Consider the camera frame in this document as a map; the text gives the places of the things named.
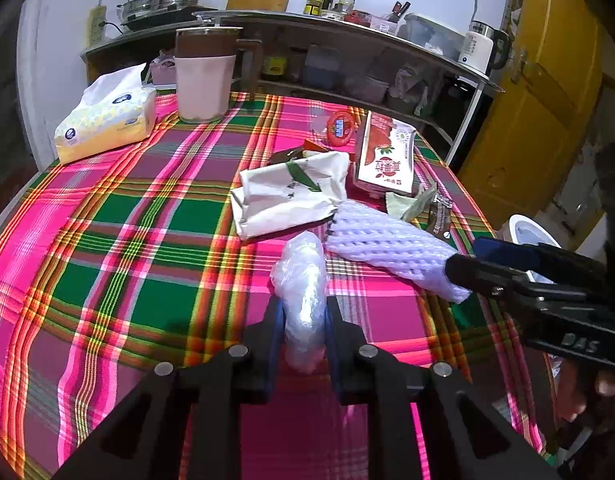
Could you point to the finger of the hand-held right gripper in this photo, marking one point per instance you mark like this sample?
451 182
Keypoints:
502 252
477 276

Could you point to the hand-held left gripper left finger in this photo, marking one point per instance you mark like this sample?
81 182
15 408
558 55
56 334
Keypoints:
275 332

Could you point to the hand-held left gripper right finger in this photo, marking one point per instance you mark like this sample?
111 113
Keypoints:
333 332

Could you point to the white bin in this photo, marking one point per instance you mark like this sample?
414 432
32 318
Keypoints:
525 232

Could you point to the clear plastic bag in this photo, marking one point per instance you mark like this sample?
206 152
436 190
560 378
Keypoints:
300 280

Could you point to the white foam fruit net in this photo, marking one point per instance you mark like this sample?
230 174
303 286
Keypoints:
382 245

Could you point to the person's right hand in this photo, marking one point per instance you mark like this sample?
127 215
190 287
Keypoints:
610 385

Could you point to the dark brown wrapper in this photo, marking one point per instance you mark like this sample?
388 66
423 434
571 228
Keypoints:
440 217

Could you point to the white paper bag leaf print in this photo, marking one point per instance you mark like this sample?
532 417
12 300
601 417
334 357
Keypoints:
282 200

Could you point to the yellow door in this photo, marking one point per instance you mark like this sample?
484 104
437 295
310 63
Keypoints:
532 110

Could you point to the red white carton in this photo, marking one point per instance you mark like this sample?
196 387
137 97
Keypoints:
382 155

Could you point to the pink green plaid tablecloth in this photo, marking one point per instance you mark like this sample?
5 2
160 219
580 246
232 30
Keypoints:
137 240

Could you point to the torn orange brown wrapper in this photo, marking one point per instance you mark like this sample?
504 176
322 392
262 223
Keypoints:
287 155

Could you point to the white plastic bag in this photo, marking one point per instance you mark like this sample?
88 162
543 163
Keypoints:
407 87

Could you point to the clear cup with red lid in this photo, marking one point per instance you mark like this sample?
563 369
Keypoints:
340 127

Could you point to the small clear storage box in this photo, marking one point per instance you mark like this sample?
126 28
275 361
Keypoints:
376 89

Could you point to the white electric kettle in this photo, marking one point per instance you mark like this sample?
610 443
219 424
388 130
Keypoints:
477 47

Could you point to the clear plastic container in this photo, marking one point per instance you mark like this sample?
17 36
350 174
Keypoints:
432 32

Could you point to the pink brown jug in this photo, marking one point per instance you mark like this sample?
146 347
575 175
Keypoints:
202 85

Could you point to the grey storage box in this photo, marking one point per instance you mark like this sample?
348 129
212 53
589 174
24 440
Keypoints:
321 67

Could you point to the knife holder with knives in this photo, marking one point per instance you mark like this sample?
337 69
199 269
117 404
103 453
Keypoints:
398 12

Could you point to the yellow jar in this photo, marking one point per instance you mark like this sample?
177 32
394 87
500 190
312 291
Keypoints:
275 66

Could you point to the yellow white tissue pack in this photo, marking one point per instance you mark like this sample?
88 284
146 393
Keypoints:
107 120

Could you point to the pink basket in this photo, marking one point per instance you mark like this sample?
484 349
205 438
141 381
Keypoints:
162 71

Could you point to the white bowl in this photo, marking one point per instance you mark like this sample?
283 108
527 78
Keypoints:
332 15

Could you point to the clear bottle yellow cap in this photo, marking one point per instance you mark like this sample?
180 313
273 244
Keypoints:
345 1

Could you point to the metal topped shelf unit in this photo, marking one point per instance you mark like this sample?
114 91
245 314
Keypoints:
267 19

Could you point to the black induction stove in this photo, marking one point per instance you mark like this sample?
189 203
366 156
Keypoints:
157 19

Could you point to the steel pan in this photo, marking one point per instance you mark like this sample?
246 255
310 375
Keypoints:
137 7

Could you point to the yellow power strip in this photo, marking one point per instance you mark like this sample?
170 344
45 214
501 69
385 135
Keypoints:
97 25

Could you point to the wall calendar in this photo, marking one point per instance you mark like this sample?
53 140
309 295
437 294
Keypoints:
516 0

